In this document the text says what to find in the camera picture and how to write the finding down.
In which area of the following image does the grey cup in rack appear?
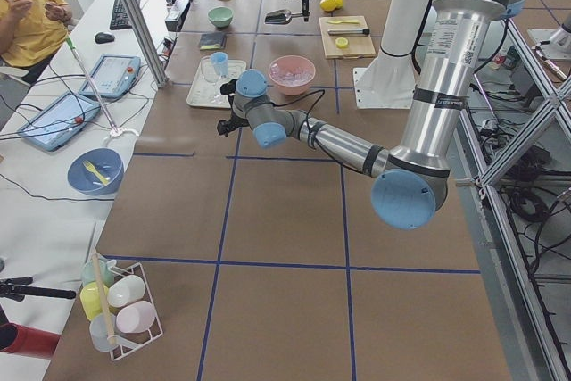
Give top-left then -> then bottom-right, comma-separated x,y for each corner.
89,313 -> 113,352

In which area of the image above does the clear wine glass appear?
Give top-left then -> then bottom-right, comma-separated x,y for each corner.
200,56 -> 224,106

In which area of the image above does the white cup in rack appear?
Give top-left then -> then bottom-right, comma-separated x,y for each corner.
107,275 -> 146,308

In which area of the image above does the teach pendant near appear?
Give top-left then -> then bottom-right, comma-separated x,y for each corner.
17,92 -> 101,152

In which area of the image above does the white wire cup rack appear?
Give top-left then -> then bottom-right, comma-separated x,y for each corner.
89,253 -> 163,361

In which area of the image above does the green cup in rack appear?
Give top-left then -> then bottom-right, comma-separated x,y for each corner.
81,255 -> 116,286

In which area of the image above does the metal ice scoop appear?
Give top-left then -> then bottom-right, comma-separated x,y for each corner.
264,9 -> 306,25

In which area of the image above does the yellow plastic fork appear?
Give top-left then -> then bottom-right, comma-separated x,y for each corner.
82,160 -> 109,186

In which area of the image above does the clear ice cubes pile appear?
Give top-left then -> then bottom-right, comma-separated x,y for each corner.
269,63 -> 313,87

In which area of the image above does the person in yellow shirt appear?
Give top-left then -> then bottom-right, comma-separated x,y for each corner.
1,0 -> 72,84

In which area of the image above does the half lemon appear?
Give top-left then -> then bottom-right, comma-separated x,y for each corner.
335,37 -> 350,49

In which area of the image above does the wooden cutting board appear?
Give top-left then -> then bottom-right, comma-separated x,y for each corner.
319,15 -> 377,59

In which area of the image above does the teach pendant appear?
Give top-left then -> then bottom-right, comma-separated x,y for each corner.
90,54 -> 141,100
17,92 -> 101,152

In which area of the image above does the teach pendant far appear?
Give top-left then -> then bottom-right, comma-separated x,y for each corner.
90,54 -> 141,100

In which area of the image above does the cream bear tray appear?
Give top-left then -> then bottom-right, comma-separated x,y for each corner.
186,56 -> 246,109

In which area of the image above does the yellow lemon front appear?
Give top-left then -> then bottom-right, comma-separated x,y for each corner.
319,0 -> 337,12

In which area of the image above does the red cylinder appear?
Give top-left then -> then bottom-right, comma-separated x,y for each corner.
1,323 -> 60,359

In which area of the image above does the pink cup in rack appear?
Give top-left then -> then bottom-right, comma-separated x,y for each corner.
116,301 -> 156,334

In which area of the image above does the green bowl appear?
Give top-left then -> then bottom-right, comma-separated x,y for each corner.
208,6 -> 234,29

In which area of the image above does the aluminium frame post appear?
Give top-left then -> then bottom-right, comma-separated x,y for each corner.
121,0 -> 168,88

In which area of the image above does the black keyboard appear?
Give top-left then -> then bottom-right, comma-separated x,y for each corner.
109,0 -> 132,30

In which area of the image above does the steel muddler black tip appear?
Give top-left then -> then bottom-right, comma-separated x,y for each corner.
327,28 -> 370,37

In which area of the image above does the yellow plastic knife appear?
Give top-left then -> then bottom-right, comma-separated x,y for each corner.
326,19 -> 360,25

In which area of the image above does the light blue cup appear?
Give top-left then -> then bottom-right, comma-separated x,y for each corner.
210,52 -> 228,78

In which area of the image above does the pink bowl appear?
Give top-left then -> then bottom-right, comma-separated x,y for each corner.
268,55 -> 316,95

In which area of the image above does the blue bowl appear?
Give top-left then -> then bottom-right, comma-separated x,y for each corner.
67,147 -> 124,196

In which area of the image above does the black computer mouse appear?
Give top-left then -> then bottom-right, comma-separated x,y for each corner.
94,32 -> 115,45

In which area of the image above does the yellow cup in rack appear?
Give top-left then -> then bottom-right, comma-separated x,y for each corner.
79,281 -> 103,321

